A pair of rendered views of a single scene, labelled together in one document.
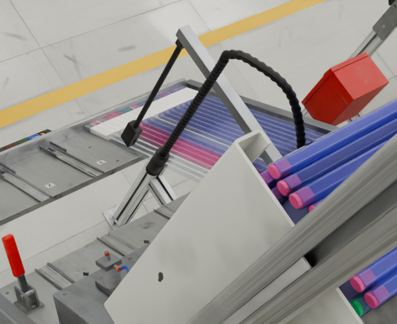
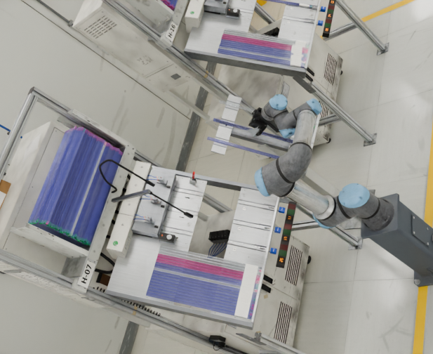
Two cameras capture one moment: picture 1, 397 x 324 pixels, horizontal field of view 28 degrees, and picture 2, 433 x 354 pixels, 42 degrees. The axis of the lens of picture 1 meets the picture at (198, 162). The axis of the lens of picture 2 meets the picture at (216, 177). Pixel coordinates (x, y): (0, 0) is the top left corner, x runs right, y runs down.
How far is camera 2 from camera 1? 2.89 m
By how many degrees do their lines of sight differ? 86
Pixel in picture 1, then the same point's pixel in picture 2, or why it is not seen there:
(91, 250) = (195, 206)
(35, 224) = (359, 330)
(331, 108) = not seen: outside the picture
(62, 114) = not seen: outside the picture
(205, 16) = not seen: outside the picture
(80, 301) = (166, 174)
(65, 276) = (193, 194)
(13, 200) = (243, 215)
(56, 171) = (245, 237)
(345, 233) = (55, 104)
